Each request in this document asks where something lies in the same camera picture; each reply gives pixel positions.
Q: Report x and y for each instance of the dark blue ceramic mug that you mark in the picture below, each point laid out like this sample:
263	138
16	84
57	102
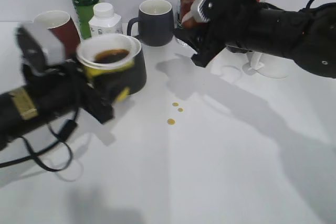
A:
155	22

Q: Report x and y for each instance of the coffee drop spill lower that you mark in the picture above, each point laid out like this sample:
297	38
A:
171	121

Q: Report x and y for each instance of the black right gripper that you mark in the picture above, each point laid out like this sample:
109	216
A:
209	39

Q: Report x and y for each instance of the white ceramic mug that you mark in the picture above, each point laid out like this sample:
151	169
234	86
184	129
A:
268	65

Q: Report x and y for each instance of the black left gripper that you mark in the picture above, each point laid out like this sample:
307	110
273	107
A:
65	89

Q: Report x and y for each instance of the black ceramic mug front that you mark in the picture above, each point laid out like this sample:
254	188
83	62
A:
137	74

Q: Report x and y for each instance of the small white milk bottle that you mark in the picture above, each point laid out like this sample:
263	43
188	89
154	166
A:
105	20

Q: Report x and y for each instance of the yellow paper cup stack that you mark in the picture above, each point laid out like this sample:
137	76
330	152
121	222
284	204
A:
111	53

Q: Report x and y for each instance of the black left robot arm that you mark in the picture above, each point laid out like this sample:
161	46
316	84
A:
18	112

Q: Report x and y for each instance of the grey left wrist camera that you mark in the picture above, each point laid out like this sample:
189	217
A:
41	49

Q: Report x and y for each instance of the dark red ceramic mug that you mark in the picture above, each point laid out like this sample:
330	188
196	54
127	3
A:
63	27

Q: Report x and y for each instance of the clear water bottle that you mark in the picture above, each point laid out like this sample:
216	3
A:
178	23

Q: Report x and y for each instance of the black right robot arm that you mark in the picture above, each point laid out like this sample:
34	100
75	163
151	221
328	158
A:
306	37

